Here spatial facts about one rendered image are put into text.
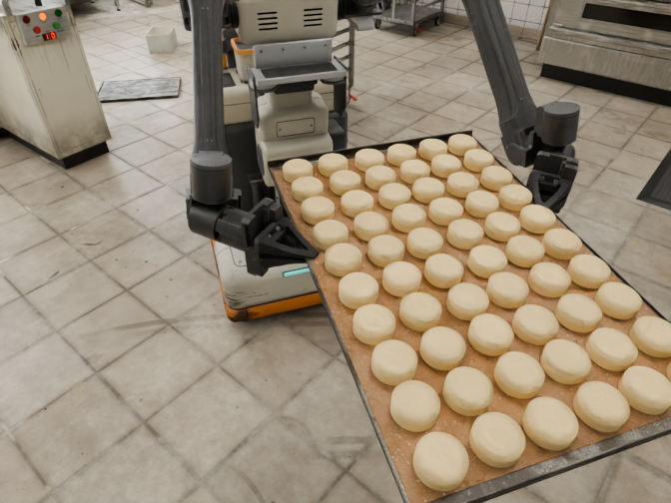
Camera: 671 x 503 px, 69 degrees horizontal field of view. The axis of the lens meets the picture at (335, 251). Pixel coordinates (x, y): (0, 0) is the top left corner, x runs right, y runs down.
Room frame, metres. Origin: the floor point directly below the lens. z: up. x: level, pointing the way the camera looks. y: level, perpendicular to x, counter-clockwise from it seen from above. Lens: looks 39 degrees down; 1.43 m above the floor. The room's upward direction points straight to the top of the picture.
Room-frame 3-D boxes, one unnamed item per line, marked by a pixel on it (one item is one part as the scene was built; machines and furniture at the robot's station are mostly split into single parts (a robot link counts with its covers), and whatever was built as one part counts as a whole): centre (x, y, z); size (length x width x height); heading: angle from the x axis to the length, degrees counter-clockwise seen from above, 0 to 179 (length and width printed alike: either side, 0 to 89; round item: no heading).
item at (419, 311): (0.42, -0.10, 0.99); 0.05 x 0.05 x 0.02
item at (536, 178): (0.68, -0.34, 0.98); 0.09 x 0.07 x 0.07; 153
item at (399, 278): (0.47, -0.09, 1.00); 0.05 x 0.05 x 0.02
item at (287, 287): (1.66, 0.20, 0.16); 0.67 x 0.64 x 0.25; 18
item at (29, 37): (2.60, 1.45, 0.77); 0.24 x 0.04 x 0.14; 142
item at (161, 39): (4.83, 1.63, 0.08); 0.30 x 0.22 x 0.16; 4
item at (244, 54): (1.76, 0.24, 0.87); 0.23 x 0.15 x 0.11; 108
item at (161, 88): (3.75, 1.52, 0.01); 0.60 x 0.40 x 0.03; 101
